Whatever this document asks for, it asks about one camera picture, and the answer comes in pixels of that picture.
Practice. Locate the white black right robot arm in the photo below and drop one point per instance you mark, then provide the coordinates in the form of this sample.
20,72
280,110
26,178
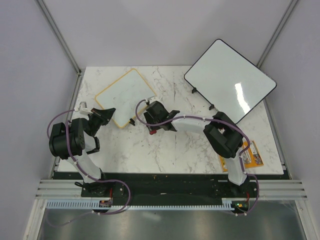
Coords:
222,133

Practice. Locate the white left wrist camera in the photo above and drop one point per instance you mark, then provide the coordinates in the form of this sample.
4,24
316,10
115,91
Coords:
83,108

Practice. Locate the black large-board stand foot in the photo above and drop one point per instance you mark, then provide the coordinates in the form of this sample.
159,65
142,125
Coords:
211,107
194,90

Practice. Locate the white slotted cable duct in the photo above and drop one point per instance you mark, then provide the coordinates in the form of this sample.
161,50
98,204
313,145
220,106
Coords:
95,204

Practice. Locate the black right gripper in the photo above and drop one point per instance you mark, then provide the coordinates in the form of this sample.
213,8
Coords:
148,119

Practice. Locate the orange picture book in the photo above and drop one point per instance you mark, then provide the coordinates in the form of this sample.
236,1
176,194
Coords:
251,157

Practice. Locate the red heart-shaped eraser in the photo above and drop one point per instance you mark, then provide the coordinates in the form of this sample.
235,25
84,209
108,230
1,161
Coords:
152,132

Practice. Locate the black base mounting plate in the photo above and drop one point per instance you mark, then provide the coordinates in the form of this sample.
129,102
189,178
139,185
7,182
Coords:
213,185

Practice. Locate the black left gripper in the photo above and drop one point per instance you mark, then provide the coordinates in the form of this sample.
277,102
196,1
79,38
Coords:
104,115

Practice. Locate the black-framed large whiteboard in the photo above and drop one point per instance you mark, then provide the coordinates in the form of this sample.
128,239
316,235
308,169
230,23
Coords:
228,81

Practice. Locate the yellow-framed small whiteboard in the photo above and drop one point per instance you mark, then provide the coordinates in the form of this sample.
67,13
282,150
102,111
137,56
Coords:
124,94

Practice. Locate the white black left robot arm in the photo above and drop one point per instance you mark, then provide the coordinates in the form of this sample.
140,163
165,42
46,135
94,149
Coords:
75,141

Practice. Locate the aluminium extrusion rail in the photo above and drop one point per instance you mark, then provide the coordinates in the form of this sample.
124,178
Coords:
58,189

